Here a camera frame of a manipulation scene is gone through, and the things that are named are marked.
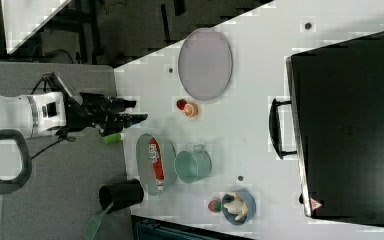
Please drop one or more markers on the toy garlic in bowl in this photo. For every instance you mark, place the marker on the toy garlic in bowl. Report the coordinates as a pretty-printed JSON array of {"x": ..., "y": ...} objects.
[{"x": 236, "y": 207}]

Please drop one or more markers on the toy strawberry near plate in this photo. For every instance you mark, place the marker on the toy strawberry near plate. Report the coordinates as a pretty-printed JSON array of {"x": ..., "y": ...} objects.
[{"x": 181, "y": 104}]

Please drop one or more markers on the blue bowl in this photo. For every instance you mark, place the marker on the blue bowl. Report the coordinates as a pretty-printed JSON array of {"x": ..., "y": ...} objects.
[{"x": 250, "y": 202}]

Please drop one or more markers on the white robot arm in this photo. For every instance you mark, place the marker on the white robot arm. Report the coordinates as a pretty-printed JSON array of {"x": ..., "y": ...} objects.
[{"x": 52, "y": 114}]

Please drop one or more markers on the toy orange slice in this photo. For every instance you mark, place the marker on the toy orange slice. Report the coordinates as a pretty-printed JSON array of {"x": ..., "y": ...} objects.
[{"x": 191, "y": 109}]

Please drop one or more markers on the toy strawberry near bowl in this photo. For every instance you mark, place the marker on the toy strawberry near bowl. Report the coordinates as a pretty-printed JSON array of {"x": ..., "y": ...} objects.
[{"x": 215, "y": 205}]

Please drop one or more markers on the red plush ketchup bottle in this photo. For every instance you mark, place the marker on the red plush ketchup bottle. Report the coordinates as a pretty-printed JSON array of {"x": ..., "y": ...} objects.
[{"x": 156, "y": 160}]

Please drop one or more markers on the black toaster oven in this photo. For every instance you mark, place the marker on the black toaster oven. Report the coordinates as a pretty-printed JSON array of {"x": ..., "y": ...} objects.
[{"x": 336, "y": 95}]

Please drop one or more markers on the green spatula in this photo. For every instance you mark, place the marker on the green spatula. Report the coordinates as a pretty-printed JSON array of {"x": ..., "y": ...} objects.
[{"x": 94, "y": 224}]

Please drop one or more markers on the teal mug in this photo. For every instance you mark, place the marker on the teal mug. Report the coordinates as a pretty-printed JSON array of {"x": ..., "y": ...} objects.
[{"x": 194, "y": 165}]

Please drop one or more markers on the grey round plate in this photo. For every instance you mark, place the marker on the grey round plate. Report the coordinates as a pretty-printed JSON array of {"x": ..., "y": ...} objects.
[{"x": 205, "y": 64}]

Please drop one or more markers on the green oval strainer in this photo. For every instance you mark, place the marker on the green oval strainer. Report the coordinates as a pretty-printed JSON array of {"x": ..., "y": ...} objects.
[{"x": 145, "y": 167}]

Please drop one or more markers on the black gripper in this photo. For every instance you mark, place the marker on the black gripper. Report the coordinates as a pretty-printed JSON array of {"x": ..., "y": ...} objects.
[{"x": 100, "y": 110}]

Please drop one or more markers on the green bottle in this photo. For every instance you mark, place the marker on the green bottle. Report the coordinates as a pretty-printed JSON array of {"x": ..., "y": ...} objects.
[{"x": 113, "y": 138}]

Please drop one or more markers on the black cylinder cup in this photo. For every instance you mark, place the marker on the black cylinder cup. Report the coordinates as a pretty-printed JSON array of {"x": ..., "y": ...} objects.
[{"x": 121, "y": 195}]

